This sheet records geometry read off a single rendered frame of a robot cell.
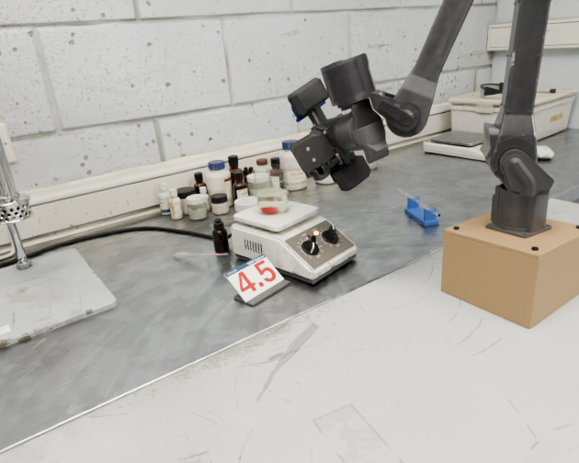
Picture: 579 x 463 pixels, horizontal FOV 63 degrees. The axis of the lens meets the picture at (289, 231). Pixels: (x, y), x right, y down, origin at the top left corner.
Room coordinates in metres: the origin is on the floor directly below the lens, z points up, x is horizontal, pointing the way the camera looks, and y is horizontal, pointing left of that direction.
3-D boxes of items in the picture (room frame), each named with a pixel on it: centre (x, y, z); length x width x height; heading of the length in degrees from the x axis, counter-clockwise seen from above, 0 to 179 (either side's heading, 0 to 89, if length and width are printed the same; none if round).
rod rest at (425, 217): (0.96, -0.29, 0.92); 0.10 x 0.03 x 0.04; 10
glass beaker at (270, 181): (0.83, 0.03, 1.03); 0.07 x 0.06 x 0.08; 132
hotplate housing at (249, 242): (0.81, 0.00, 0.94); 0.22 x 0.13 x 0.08; 46
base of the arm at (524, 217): (0.63, -0.33, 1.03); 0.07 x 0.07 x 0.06; 30
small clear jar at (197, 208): (1.08, 0.22, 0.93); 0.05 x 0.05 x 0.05
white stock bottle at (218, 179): (1.16, 0.17, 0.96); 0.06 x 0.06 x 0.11
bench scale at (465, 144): (1.50, -0.61, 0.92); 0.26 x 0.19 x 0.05; 35
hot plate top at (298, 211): (0.83, 0.02, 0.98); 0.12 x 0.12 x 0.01; 46
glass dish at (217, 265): (0.78, 0.13, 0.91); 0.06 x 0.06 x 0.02
